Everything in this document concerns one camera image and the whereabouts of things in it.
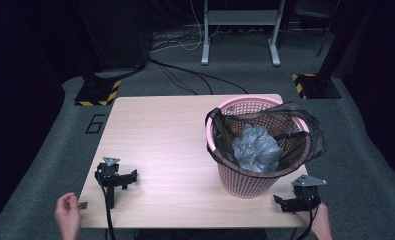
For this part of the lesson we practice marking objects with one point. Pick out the pink plastic basket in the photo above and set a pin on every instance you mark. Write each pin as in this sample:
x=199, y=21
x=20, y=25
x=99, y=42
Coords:
x=248, y=180

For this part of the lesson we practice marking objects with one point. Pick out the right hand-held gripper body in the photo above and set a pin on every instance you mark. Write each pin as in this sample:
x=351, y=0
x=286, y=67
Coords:
x=306, y=195

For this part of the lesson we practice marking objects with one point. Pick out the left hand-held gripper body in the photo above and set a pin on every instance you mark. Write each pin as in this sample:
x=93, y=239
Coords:
x=108, y=173

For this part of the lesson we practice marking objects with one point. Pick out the small grey clip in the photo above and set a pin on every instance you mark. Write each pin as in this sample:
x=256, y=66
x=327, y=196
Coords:
x=83, y=205

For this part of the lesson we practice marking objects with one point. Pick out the person's left hand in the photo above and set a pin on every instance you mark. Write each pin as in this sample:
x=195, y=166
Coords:
x=68, y=215

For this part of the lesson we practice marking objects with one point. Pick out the white metal stand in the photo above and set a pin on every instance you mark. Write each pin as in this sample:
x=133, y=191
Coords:
x=241, y=17

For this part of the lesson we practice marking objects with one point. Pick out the person's right hand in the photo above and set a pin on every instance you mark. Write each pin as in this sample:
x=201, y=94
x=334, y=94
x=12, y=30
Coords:
x=320, y=223

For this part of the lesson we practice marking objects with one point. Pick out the black stand with striped base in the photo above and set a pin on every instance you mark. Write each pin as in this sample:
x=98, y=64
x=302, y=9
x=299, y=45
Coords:
x=96, y=90
x=316, y=86

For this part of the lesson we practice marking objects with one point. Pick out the crumpled grey plastic bag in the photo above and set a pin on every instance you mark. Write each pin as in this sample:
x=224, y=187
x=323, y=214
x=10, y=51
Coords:
x=256, y=148

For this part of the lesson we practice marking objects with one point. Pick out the black curtain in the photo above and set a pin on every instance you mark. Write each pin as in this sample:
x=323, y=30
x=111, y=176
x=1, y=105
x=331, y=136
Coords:
x=18, y=83

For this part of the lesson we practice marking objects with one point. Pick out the black trash bag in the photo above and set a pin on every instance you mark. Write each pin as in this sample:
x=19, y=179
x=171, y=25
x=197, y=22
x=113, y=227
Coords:
x=301, y=133

